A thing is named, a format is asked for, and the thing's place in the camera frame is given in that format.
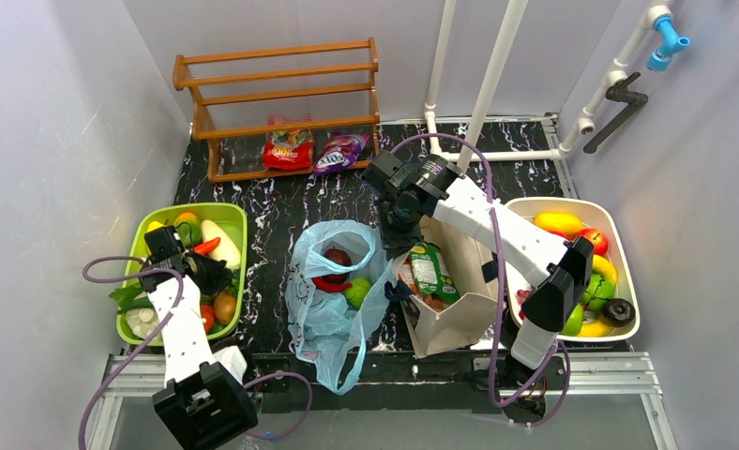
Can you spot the beige canvas tote bag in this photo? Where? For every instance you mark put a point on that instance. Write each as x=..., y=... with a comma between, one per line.
x=435, y=327

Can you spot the green custard apple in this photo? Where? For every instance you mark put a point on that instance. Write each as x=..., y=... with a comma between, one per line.
x=357, y=291
x=598, y=293

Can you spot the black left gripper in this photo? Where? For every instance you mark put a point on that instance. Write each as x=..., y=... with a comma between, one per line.
x=214, y=273

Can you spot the red snack bag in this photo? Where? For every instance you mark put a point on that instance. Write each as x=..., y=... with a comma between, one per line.
x=288, y=150

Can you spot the yellow bell pepper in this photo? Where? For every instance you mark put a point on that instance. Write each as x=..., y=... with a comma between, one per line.
x=153, y=226

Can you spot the green vegetable basket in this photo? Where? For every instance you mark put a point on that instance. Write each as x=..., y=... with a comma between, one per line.
x=232, y=220

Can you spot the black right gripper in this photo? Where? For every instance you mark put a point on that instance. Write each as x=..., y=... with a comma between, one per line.
x=398, y=230

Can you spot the purple grapes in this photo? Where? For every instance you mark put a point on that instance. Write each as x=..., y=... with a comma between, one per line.
x=521, y=296

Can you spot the green lettuce leaf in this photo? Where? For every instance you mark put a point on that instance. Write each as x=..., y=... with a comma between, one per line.
x=130, y=297

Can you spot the red peach apple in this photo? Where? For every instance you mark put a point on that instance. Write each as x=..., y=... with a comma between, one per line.
x=597, y=238

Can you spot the dark red apple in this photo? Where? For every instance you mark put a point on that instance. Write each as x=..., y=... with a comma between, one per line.
x=340, y=257

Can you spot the green orange mango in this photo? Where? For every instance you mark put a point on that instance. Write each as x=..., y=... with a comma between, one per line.
x=189, y=227

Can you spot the orange carrot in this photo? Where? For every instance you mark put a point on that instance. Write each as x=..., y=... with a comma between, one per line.
x=207, y=247

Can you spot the red chili pepper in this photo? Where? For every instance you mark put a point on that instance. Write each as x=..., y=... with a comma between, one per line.
x=323, y=285

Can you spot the wooden shelf rack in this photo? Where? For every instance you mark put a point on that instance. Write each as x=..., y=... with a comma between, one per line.
x=254, y=94

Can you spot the orange bell pepper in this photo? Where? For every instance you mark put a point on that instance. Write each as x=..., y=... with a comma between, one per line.
x=208, y=317

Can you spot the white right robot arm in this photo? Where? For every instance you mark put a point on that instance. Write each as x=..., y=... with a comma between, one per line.
x=558, y=270

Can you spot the yellow mango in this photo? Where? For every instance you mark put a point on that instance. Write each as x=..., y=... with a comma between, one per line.
x=561, y=223

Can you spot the white pvc pipe frame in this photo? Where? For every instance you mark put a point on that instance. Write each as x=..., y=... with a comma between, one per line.
x=657, y=13

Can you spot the yellow banana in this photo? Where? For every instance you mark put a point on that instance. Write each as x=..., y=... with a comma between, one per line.
x=605, y=267

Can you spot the green Fox's candy bag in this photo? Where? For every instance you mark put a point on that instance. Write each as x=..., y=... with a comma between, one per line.
x=431, y=275

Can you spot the purple Fox's candy bag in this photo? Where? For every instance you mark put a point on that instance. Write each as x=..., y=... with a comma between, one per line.
x=341, y=152

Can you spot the brown potato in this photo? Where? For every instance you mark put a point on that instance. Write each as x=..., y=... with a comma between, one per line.
x=225, y=307

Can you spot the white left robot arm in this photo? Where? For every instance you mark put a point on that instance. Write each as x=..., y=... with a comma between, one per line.
x=203, y=401

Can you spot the white fruit tray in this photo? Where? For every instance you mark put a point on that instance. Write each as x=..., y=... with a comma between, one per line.
x=592, y=216

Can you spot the dark mangosteen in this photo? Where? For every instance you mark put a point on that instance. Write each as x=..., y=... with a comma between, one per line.
x=619, y=312

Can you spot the orange snack bag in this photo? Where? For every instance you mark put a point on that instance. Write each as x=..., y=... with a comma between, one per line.
x=406, y=275

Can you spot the blue pipe valve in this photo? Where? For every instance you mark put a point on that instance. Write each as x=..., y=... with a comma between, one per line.
x=671, y=44

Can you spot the white radish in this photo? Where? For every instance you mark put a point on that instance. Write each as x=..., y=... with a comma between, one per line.
x=227, y=250

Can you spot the light blue plastic bag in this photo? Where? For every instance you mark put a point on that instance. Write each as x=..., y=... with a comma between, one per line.
x=325, y=330

